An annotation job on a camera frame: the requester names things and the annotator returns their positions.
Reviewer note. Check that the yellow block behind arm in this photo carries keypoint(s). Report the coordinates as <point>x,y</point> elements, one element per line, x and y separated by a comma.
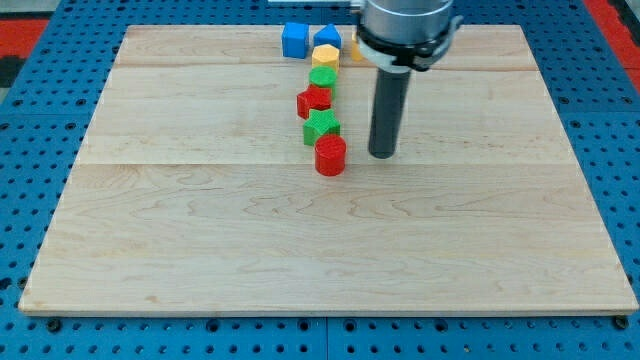
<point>356,55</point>

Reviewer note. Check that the green star block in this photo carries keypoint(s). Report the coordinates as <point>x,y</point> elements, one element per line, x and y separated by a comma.
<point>320,123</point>

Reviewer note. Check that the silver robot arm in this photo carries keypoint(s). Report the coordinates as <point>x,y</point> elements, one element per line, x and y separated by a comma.
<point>406,21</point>

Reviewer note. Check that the red cylinder block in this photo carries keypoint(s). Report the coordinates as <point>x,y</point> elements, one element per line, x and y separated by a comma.
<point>330,153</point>

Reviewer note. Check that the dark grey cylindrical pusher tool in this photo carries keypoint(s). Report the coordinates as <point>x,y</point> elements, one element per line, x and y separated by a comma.
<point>387,111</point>

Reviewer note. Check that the wooden board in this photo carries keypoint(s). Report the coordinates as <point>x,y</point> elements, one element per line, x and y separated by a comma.
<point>194,195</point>

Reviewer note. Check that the red star block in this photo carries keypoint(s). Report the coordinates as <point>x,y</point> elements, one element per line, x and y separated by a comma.
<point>313,98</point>

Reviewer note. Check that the blue pentagon block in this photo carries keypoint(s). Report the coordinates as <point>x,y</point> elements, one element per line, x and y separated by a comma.
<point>328,35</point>

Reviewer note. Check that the yellow hexagon block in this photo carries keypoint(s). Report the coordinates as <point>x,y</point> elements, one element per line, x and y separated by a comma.
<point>326,55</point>

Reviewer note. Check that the blue cube block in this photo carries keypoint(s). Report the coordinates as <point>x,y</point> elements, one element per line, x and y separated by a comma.
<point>295,40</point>

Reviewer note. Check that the green cylinder block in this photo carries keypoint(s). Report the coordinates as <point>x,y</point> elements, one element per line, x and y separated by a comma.
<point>324,77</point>

